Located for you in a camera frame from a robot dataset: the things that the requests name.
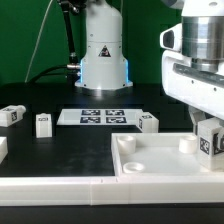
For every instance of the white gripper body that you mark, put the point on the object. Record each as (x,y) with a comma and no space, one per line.
(202,90)

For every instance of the white obstacle fence wall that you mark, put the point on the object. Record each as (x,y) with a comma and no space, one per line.
(111,190)

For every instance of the white block left edge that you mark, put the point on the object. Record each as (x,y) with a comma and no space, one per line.
(3,148)

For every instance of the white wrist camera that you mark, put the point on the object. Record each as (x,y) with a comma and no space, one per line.
(171,39)

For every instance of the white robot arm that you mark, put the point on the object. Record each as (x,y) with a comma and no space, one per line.
(192,61)

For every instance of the white square tabletop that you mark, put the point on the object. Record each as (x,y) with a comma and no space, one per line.
(171,154)

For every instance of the white marker sheet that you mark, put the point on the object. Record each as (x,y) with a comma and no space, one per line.
(72,117)

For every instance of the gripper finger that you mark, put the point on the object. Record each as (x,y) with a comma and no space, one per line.
(220,142)
(196,116)

